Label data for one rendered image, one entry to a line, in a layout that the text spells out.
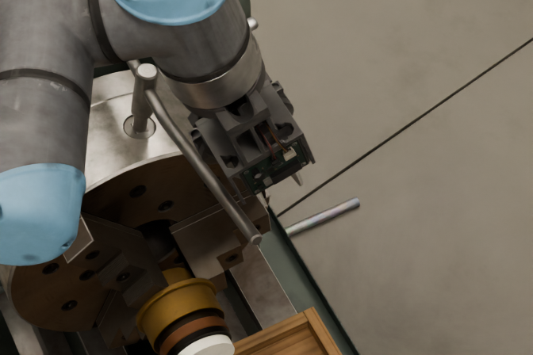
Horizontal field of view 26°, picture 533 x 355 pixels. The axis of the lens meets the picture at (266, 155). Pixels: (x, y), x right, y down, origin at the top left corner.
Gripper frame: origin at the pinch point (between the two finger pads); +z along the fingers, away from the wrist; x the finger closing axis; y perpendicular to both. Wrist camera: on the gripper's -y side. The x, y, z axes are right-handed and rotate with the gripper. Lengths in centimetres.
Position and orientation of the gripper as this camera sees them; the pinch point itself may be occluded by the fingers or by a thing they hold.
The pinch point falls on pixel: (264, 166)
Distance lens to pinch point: 106.8
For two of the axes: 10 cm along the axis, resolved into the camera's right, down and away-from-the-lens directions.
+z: 2.3, 4.6, 8.6
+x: 8.6, -5.1, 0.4
